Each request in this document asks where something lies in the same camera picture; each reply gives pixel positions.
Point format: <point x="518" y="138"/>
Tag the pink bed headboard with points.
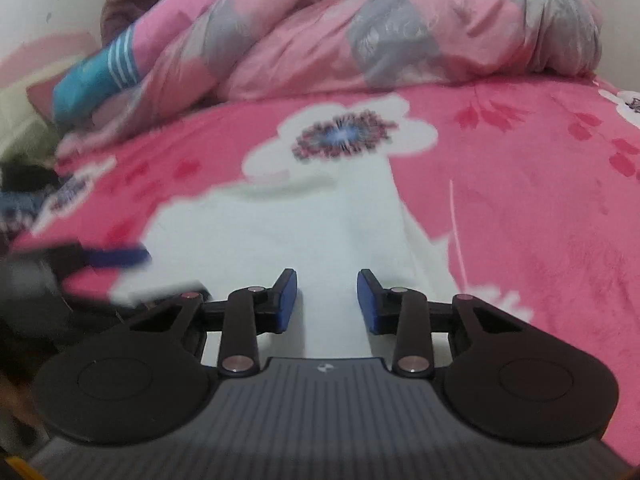
<point x="31" y="57"/>

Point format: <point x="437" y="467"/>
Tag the dark red cushion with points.
<point x="40" y="95"/>

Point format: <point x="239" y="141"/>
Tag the pink floral bed sheet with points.
<point x="532" y="184"/>

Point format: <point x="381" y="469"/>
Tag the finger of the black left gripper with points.
<point x="124" y="257"/>

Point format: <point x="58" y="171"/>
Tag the blue striped pillow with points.
<point x="91" y="82"/>

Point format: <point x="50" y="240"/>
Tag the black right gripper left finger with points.
<point x="154" y="372"/>

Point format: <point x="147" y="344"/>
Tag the white fleece garment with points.
<point x="326" y="224"/>

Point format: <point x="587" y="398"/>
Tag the pink grey patchwork quilt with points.
<point x="240" y="50"/>

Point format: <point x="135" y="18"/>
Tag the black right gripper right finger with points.
<point x="497" y="373"/>

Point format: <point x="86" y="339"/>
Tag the black garment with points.
<point x="17" y="177"/>

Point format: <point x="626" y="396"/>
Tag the blue plaid folded clothes pile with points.
<point x="20" y="210"/>

